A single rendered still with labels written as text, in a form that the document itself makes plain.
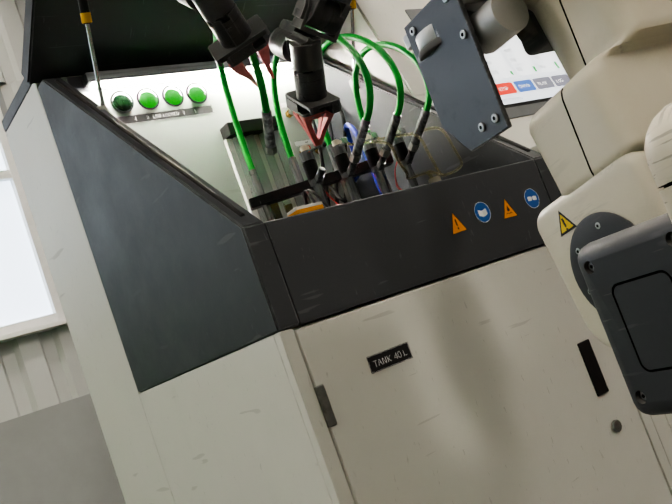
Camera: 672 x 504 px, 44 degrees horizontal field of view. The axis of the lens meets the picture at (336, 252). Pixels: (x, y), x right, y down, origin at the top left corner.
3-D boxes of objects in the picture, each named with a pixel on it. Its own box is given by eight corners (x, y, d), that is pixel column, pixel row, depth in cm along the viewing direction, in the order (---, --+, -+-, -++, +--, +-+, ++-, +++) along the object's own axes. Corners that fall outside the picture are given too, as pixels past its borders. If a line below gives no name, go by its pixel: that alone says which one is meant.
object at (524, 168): (301, 324, 120) (264, 221, 121) (286, 331, 123) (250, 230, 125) (564, 236, 157) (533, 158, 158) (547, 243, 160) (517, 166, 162)
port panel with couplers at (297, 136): (322, 209, 192) (277, 86, 195) (315, 214, 194) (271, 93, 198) (365, 199, 199) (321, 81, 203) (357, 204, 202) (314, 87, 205)
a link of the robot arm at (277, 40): (308, -4, 143) (347, 13, 148) (278, -15, 152) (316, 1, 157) (283, 63, 146) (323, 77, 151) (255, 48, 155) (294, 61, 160)
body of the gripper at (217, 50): (212, 55, 144) (189, 20, 139) (262, 22, 143) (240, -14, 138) (221, 70, 139) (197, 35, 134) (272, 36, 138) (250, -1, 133)
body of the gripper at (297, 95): (314, 93, 160) (310, 55, 156) (342, 108, 152) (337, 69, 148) (285, 102, 157) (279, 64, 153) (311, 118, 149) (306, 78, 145)
